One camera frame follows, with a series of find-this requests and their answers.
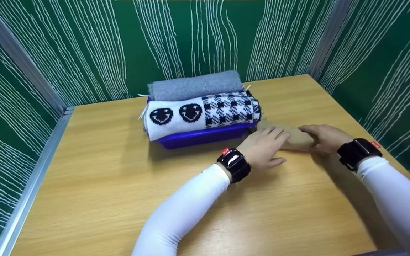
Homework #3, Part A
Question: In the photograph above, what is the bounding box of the black wrist band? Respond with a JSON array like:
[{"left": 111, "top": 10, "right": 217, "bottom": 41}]
[
  {"left": 216, "top": 146, "right": 252, "bottom": 184},
  {"left": 336, "top": 138, "right": 383, "bottom": 172}
]

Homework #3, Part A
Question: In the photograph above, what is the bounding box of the blue plastic basket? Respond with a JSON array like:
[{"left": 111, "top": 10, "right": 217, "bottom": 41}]
[{"left": 147, "top": 97, "right": 259, "bottom": 150}]

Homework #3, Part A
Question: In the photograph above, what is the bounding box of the person's right hand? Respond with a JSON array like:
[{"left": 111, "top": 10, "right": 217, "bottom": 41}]
[{"left": 298, "top": 124, "right": 354, "bottom": 154}]

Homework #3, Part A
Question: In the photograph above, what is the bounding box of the grey rolled scarf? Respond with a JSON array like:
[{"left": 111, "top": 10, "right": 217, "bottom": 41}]
[{"left": 147, "top": 70, "right": 245, "bottom": 102}]

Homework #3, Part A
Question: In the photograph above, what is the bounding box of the person's left hand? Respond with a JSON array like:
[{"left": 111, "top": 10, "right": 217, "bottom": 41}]
[{"left": 236, "top": 126, "right": 291, "bottom": 170}]

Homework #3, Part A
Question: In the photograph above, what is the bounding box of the white smiley checked rolled scarf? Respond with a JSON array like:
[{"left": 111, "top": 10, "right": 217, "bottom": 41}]
[{"left": 138, "top": 90, "right": 262, "bottom": 142}]

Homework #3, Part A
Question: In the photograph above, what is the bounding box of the person's right forearm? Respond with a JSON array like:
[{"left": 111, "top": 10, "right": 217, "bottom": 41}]
[{"left": 355, "top": 156, "right": 410, "bottom": 256}]

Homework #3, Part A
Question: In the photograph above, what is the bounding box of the tan cloth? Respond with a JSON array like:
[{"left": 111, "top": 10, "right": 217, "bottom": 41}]
[{"left": 256, "top": 119, "right": 316, "bottom": 152}]

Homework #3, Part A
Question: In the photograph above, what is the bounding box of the person's left forearm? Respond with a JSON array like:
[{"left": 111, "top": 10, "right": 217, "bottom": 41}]
[{"left": 132, "top": 163, "right": 231, "bottom": 256}]

